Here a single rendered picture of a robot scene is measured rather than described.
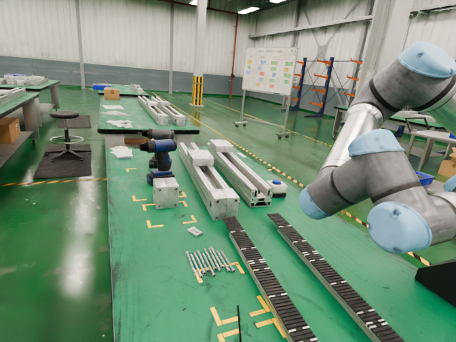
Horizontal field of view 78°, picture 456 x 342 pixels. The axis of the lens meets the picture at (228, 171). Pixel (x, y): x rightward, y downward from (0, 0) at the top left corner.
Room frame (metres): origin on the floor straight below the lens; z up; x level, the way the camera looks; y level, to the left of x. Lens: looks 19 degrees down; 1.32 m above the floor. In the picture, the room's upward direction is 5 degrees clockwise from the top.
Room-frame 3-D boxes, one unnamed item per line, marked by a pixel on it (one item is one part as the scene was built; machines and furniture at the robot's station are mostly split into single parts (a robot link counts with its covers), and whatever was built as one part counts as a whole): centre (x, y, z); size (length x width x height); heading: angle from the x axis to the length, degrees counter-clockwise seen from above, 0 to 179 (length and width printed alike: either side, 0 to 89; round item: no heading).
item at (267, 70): (7.02, -0.72, 0.97); 1.51 x 0.50 x 1.95; 44
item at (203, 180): (1.45, 0.15, 0.82); 0.80 x 0.10 x 0.09; 19
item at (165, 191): (1.09, 0.24, 0.83); 0.11 x 0.10 x 0.10; 113
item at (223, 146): (1.74, 0.06, 0.87); 0.16 x 0.11 x 0.07; 19
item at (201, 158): (1.45, 0.15, 0.87); 0.16 x 0.11 x 0.07; 19
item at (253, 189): (1.51, -0.02, 0.82); 0.80 x 0.10 x 0.09; 19
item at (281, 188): (1.28, -0.23, 0.81); 0.10 x 0.08 x 0.06; 109
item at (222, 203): (1.03, 0.00, 0.83); 0.12 x 0.09 x 0.10; 109
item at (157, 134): (1.53, 0.42, 0.89); 0.20 x 0.08 x 0.22; 98
